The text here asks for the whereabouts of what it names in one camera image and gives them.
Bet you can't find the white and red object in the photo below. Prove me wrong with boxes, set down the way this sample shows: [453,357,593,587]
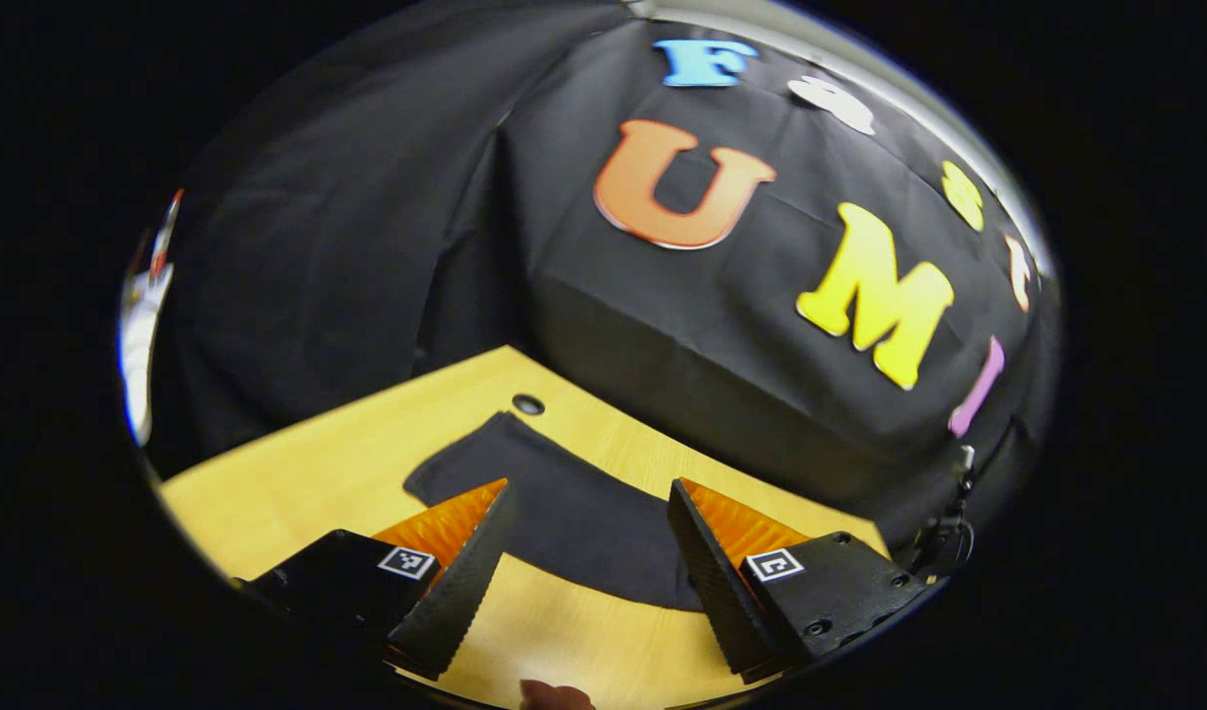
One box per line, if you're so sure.
[118,187,185,447]

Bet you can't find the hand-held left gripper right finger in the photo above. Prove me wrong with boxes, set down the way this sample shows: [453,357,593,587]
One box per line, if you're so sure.
[667,477,928,683]

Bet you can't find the black backdrop cloth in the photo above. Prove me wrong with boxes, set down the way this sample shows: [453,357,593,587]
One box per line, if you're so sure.
[145,0,1058,553]

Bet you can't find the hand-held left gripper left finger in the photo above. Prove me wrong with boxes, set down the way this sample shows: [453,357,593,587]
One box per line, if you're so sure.
[234,478,519,681]

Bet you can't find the dark blue jeans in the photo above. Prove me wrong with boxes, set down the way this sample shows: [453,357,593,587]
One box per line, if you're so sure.
[403,411,708,612]

